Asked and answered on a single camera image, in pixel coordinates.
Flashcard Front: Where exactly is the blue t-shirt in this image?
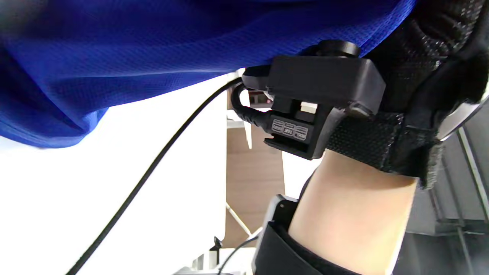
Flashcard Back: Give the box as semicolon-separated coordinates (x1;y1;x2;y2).
0;0;417;149

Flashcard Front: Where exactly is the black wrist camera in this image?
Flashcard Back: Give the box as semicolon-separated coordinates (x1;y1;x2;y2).
241;40;386;161

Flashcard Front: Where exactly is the person's right forearm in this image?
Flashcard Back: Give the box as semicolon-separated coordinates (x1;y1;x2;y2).
287;150;419;275

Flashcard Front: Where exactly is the grey white handheld controller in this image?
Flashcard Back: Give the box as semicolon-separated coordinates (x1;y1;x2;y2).
437;92;489;142

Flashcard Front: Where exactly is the person's right hand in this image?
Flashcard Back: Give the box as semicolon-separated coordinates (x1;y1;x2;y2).
326;0;489;189

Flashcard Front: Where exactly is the white desktop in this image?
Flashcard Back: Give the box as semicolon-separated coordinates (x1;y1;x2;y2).
0;69;230;275

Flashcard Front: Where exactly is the black forearm strap with box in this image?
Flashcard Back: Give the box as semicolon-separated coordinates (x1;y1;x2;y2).
250;194;363;275

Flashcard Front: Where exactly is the black camera cable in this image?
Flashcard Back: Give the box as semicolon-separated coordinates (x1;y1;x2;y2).
66;76;275;275

